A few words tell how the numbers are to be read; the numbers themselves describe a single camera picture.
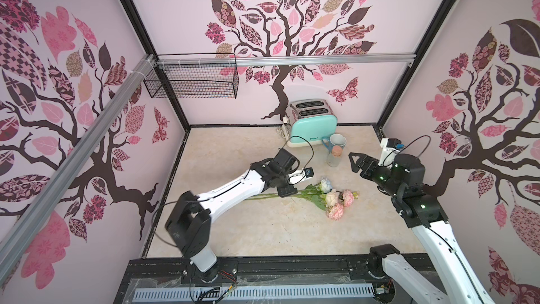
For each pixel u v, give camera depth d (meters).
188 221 0.45
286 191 0.72
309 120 1.02
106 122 0.62
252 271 0.75
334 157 0.99
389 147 0.61
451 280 0.40
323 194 0.88
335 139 1.03
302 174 0.70
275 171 0.62
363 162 0.61
